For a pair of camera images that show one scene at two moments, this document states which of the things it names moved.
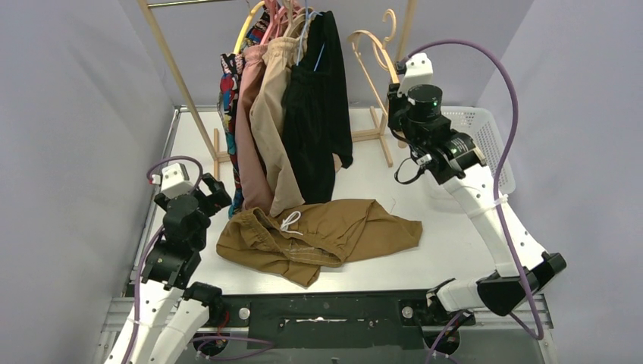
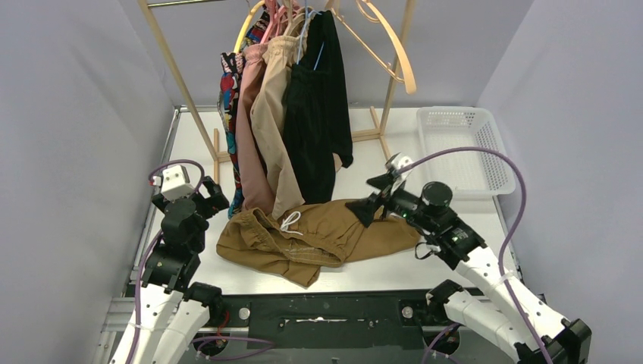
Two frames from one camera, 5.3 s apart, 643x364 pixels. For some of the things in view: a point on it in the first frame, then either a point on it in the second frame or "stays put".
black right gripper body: [399, 121] → [396, 199]
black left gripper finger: [214, 186] stays put
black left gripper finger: [220, 197] stays put
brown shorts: [302, 240] stays put
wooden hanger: [381, 54] → [409, 80]
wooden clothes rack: [220, 155] stays put
